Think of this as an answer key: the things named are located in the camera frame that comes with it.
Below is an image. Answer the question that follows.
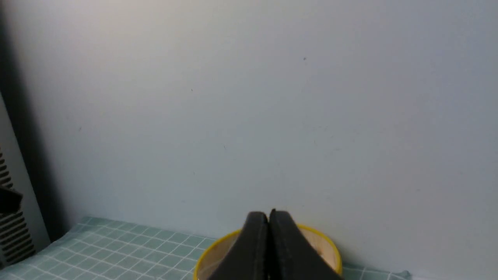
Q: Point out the dark ribbed device at left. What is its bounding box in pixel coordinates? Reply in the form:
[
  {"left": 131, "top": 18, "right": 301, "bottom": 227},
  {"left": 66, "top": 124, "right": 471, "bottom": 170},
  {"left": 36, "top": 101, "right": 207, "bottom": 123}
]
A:
[{"left": 0, "top": 149, "right": 36, "bottom": 269}]

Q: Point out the yellow-rimmed bamboo steamer basket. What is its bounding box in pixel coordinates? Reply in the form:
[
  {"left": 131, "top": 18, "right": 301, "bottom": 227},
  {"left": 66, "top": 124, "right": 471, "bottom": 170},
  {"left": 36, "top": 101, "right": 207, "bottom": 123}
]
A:
[{"left": 191, "top": 224, "right": 343, "bottom": 280}]

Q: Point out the green checkered tablecloth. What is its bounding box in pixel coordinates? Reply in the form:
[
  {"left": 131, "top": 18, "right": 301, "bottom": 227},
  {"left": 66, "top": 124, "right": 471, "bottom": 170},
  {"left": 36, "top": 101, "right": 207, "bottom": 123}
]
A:
[{"left": 0, "top": 217, "right": 413, "bottom": 280}]

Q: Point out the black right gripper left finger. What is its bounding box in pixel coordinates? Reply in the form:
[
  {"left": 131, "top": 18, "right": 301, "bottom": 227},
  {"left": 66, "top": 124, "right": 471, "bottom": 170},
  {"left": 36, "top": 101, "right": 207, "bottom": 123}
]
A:
[{"left": 209, "top": 212, "right": 268, "bottom": 280}]

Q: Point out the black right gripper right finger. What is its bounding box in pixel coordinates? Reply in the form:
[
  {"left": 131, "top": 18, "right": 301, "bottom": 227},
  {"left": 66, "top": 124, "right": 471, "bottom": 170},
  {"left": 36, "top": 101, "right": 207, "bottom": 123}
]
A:
[{"left": 268, "top": 209, "right": 343, "bottom": 280}]

